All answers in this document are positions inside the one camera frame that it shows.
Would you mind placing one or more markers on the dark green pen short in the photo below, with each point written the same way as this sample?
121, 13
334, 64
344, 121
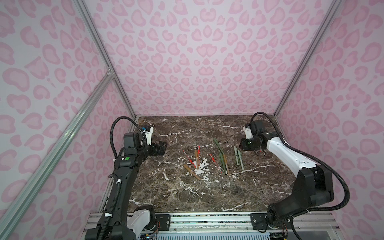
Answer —
223, 162

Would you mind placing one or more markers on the gold pen thin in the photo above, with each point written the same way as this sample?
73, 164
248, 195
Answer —
226, 164

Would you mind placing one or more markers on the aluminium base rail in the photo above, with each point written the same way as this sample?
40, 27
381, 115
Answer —
242, 226

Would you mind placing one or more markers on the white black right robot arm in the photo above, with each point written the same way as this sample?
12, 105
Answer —
313, 186

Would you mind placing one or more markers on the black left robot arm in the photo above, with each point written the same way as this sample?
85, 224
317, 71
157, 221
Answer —
115, 224

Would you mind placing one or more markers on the light green pen left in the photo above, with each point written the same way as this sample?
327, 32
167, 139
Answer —
236, 156

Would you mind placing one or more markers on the gold pen upper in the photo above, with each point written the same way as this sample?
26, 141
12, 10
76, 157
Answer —
197, 159

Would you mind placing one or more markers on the light green pen right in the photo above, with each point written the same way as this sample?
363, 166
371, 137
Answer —
240, 158

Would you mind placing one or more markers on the dark green pen long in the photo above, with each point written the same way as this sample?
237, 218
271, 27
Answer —
219, 146

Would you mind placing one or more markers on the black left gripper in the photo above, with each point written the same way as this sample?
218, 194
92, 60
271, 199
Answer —
155, 152

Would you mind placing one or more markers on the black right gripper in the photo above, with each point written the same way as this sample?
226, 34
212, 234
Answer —
244, 145

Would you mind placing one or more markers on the aluminium frame diagonal left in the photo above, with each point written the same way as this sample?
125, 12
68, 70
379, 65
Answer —
21, 204

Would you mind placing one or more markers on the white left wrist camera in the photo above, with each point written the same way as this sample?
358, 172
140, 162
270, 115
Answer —
148, 131

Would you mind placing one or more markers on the gold pen lower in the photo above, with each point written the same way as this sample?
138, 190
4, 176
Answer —
191, 172

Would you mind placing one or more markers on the light green pen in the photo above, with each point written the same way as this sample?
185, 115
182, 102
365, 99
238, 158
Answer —
240, 158
236, 156

